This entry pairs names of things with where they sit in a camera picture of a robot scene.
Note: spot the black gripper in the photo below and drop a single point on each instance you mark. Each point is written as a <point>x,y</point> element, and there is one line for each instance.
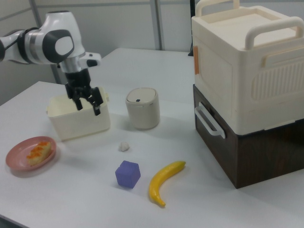
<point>78,82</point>

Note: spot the orange glazed bread loaf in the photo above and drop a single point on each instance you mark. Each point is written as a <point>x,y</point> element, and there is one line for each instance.
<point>39,153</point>

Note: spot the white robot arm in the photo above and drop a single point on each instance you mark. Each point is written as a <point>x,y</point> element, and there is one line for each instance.
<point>35,47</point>

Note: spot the pink plate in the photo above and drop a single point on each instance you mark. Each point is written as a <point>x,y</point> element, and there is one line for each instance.
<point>16,156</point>

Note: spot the white plastic bin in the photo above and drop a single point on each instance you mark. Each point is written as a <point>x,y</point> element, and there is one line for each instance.
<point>78,126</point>

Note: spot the beige mini trash can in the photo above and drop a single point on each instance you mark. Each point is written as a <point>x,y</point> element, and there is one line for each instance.
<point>142,111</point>

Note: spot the small white crumpled lump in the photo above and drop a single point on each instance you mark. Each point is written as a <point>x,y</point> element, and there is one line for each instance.
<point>124,146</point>

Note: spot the purple cube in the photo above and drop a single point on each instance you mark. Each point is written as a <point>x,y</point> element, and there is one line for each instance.
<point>127,175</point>

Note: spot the yellow banana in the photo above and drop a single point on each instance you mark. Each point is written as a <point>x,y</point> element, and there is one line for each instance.
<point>159,183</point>

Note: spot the cream plastic storage box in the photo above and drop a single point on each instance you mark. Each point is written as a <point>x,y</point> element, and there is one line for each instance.
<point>225,78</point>

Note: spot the dark brown drawer box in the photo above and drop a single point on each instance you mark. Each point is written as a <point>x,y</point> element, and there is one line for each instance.
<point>261,156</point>

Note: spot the black clamped camera pole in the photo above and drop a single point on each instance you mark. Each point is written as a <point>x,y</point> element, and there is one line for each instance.
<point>191,28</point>

